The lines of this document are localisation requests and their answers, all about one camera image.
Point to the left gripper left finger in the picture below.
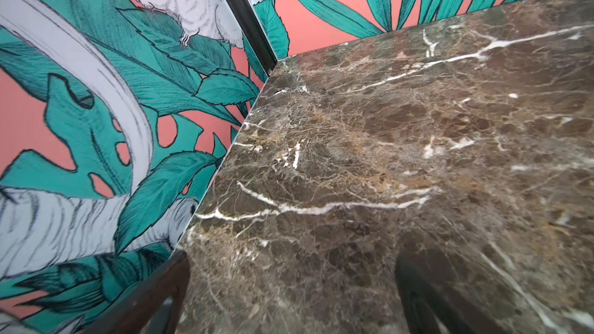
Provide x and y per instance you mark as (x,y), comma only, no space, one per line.
(155,306)

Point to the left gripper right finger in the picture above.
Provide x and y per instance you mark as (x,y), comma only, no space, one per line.
(429,303)

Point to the left black frame post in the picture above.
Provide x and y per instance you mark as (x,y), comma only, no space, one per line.
(254,31)

